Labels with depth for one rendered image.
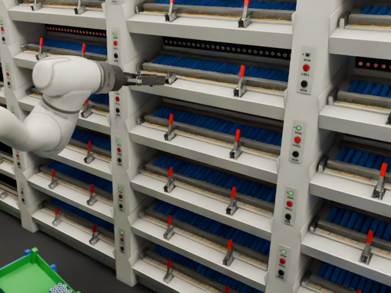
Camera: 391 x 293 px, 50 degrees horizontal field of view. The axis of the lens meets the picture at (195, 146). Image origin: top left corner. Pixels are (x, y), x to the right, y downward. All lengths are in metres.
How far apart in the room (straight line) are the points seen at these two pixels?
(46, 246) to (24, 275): 0.35
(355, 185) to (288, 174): 0.18
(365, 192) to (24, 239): 1.69
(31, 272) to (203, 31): 1.22
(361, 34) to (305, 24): 0.14
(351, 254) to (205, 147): 0.55
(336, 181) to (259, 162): 0.24
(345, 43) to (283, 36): 0.16
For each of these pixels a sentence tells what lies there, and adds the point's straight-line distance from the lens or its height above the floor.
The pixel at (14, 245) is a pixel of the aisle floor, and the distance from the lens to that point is 2.30.
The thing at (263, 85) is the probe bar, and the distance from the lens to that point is 1.29.
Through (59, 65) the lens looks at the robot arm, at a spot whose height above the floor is 1.02.
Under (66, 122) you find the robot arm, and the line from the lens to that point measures 1.13.
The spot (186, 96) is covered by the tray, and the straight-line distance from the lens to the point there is 1.38.
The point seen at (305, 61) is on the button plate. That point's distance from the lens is 1.15.
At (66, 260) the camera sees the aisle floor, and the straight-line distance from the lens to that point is 2.12.
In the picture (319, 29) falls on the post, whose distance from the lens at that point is 1.14.
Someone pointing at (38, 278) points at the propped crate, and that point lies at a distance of 1.92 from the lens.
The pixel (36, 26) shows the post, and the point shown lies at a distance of 2.13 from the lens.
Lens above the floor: 1.19
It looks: 20 degrees down
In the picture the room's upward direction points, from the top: 2 degrees clockwise
